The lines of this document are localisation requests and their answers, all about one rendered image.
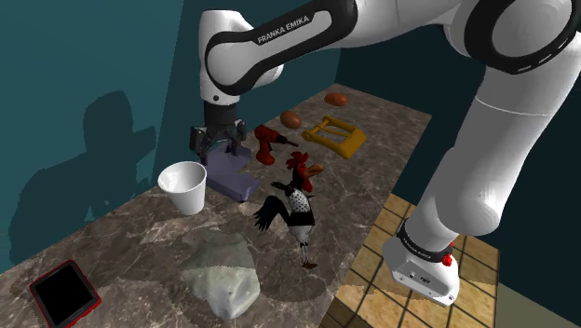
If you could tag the purple box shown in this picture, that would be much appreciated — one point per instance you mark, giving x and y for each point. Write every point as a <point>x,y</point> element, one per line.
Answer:
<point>231,181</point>

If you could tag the brown egg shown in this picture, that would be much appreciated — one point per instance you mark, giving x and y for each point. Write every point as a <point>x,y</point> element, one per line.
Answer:
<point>291,119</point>

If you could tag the white paper cup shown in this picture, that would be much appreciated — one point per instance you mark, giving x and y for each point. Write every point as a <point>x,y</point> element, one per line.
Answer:
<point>186,191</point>

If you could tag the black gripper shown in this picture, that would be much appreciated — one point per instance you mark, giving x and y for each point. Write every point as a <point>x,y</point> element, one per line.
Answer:
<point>221,117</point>

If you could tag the yellow frame clamp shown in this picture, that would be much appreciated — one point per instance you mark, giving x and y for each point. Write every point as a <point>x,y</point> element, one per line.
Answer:
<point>349,143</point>

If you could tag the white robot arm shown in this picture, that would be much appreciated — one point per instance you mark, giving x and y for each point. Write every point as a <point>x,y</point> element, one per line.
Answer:
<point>499,150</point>

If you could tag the red power drill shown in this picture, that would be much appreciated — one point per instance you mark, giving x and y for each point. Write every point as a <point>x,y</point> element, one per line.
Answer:
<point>264,143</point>

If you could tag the black tablet in red case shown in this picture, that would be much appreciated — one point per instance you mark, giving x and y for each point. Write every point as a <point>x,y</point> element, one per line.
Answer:
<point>63,295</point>

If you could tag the tan tiled robot stand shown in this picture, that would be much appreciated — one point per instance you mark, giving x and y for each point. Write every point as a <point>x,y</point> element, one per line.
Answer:
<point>376,254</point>

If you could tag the black rooster figure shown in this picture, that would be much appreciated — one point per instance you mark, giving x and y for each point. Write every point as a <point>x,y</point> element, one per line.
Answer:
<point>297,204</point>

